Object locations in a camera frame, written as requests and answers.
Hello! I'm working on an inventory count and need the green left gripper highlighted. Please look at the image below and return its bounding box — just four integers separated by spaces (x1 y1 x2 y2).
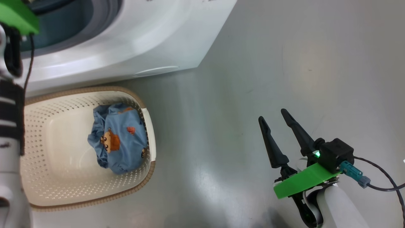
0 0 40 78

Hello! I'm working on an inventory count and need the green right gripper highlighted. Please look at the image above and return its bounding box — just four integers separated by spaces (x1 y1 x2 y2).
258 108 341 228

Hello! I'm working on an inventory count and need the blue bear print garment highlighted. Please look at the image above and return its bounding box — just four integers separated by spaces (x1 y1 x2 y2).
88 103 148 174

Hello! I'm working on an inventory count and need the grey rubber door seal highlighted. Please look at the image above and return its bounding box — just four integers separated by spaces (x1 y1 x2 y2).
19 0 122 59

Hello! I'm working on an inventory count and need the white front-load washing machine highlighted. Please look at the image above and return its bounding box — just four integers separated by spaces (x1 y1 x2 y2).
19 0 238 97

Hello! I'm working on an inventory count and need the round white filter cover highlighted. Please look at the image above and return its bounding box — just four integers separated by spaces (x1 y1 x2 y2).
133 66 179 77

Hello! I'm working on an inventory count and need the cream perforated laundry basket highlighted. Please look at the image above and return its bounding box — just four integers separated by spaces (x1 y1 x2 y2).
21 86 156 212

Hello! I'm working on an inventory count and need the thin black left cable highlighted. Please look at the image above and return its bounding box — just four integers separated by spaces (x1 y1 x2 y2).
23 33 35 92

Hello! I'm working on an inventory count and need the teal right camera connector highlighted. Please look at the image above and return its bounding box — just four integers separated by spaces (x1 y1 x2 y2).
340 161 371 189

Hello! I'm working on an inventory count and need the black right camera cable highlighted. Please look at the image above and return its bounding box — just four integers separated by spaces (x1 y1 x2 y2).
353 157 405 219

